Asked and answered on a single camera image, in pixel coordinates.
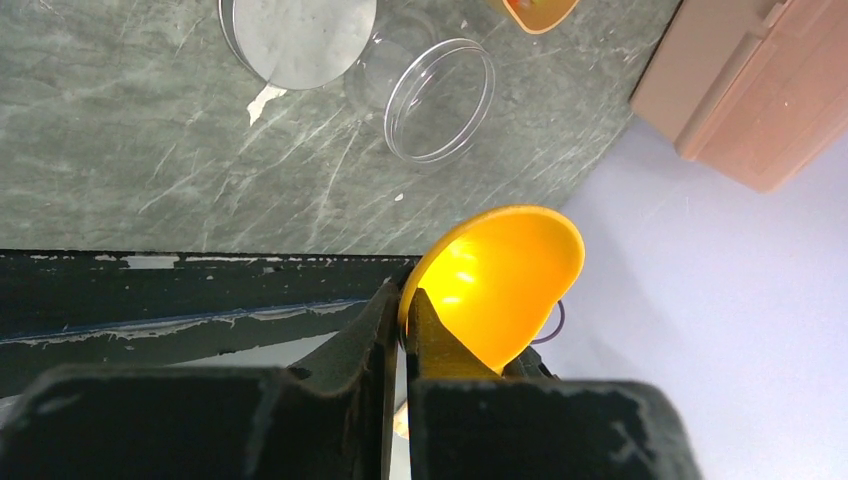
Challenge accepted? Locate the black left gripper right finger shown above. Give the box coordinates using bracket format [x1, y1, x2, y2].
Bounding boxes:
[405, 290, 702, 479]

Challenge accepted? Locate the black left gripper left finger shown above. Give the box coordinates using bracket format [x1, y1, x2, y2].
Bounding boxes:
[1, 282, 400, 479]

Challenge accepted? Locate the yellow plastic scoop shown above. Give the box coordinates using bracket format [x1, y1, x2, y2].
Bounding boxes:
[397, 204, 586, 373]

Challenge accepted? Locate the clear plastic jar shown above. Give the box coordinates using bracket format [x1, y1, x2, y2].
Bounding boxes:
[343, 7, 496, 169]

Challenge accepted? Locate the yellow oval gummy tray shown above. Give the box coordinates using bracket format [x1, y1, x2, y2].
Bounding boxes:
[486, 0, 579, 35]

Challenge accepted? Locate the white sticker scrap on table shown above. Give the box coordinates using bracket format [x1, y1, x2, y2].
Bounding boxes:
[246, 84, 287, 126]

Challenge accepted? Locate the round metal jar lid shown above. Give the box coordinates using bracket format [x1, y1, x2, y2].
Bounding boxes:
[218, 0, 378, 90]

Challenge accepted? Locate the peach plastic toolbox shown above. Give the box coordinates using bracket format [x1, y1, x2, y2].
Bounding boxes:
[630, 0, 847, 192]

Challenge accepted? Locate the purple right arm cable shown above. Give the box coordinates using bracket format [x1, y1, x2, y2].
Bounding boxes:
[529, 299, 567, 346]

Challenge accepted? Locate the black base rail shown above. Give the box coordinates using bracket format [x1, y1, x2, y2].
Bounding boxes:
[1, 249, 416, 397]

